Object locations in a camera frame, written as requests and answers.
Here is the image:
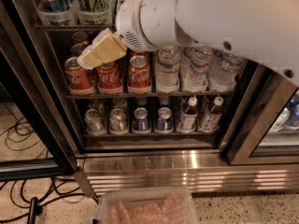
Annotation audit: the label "brown tea bottle left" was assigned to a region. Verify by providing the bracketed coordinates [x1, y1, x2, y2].
[178, 96, 198, 133]

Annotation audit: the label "blue pepsi can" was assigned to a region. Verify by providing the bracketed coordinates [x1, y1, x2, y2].
[155, 107, 173, 133]
[133, 107, 150, 132]

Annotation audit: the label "stainless steel fridge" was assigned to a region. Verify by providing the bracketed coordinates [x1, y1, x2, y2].
[0, 0, 299, 197]

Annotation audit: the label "coca-cola can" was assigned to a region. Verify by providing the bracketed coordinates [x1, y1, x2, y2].
[64, 57, 92, 90]
[72, 31, 93, 45]
[129, 50, 149, 59]
[96, 62, 121, 90]
[70, 44, 87, 57]
[128, 55, 150, 89]

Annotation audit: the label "blue pepsi can right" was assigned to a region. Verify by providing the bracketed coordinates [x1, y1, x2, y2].
[155, 107, 173, 133]

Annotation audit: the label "front left coca-cola can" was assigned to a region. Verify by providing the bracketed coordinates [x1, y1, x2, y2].
[64, 57, 92, 90]

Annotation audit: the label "front right coca-cola can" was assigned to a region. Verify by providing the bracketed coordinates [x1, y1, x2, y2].
[128, 55, 150, 89]

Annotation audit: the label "water bottle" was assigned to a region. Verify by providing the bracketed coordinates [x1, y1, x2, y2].
[181, 46, 212, 92]
[155, 46, 180, 93]
[207, 50, 245, 92]

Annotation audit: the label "clear tray under green can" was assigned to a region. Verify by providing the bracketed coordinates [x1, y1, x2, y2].
[78, 0, 116, 25]

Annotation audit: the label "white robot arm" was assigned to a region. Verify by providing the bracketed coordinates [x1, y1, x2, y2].
[78, 0, 299, 86]

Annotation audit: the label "black floor cables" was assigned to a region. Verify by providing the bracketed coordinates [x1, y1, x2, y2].
[0, 103, 100, 224]

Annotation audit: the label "brown tea bottle right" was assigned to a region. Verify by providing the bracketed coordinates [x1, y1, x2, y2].
[199, 96, 223, 133]

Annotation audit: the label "blue can behind glass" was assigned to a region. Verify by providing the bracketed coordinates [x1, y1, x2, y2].
[284, 93, 299, 131]

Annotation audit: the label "silver can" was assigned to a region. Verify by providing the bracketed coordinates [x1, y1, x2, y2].
[109, 108, 127, 132]
[84, 109, 103, 133]

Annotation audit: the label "rear left coca-cola can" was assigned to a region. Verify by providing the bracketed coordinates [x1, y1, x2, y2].
[72, 31, 93, 45]

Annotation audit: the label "clear plastic bin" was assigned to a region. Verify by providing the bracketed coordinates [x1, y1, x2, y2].
[97, 187, 198, 224]

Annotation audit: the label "clear tray under blue can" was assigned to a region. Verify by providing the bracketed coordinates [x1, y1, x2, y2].
[37, 0, 78, 26]

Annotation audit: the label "middle left coca-cola can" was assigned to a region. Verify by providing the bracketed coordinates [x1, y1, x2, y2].
[70, 44, 87, 57]

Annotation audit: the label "middle right coca-cola can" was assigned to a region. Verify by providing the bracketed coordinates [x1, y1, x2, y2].
[129, 50, 149, 59]

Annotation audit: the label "front middle water bottle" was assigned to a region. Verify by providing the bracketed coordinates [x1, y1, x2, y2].
[181, 46, 212, 92]

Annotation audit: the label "silver can front left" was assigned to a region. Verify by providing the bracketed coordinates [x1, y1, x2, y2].
[84, 109, 103, 133]

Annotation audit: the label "black stand post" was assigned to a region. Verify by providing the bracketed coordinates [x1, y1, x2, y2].
[27, 197, 42, 224]

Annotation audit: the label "front right water bottle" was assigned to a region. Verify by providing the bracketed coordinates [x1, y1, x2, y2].
[207, 50, 245, 92]

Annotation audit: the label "brown tea bottle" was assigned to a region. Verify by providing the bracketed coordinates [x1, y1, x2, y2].
[178, 96, 198, 133]
[199, 96, 223, 133]

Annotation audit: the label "blue pepsi can left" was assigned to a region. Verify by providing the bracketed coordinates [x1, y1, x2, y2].
[133, 107, 150, 132]

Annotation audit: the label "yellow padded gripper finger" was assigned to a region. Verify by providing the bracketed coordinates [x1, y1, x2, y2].
[77, 33, 127, 70]
[92, 28, 113, 47]

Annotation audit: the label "front left water bottle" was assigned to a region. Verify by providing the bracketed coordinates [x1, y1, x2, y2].
[155, 46, 180, 93]

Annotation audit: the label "front middle coca-cola can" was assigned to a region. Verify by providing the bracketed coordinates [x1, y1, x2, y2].
[96, 62, 121, 90]

